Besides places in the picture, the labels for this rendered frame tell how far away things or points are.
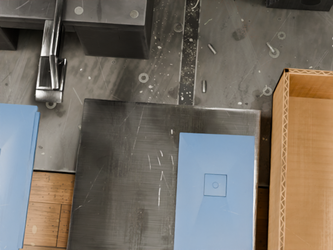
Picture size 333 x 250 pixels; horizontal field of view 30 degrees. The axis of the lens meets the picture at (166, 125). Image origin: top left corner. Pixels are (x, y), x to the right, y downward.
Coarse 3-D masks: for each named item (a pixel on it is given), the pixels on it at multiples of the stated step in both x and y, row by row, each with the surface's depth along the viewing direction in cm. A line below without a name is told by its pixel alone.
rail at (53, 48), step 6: (60, 0) 55; (60, 6) 55; (60, 12) 54; (54, 18) 54; (60, 18) 54; (54, 24) 54; (60, 24) 54; (54, 30) 54; (60, 30) 55; (54, 36) 54; (54, 42) 54; (60, 42) 55; (54, 48) 54; (60, 48) 55; (54, 54) 53; (60, 54) 55
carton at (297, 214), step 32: (288, 96) 54; (320, 96) 60; (288, 128) 60; (320, 128) 60; (288, 160) 59; (320, 160) 59; (288, 192) 58; (320, 192) 58; (288, 224) 58; (320, 224) 58
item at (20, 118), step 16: (0, 112) 51; (16, 112) 51; (32, 112) 51; (0, 128) 51; (16, 128) 51; (32, 128) 51; (0, 144) 50; (16, 144) 50; (0, 160) 50; (16, 160) 50; (0, 176) 50; (16, 176) 50; (0, 192) 49; (16, 192) 49; (0, 208) 49; (16, 208) 49; (0, 224) 49; (16, 224) 49; (0, 240) 48; (16, 240) 48
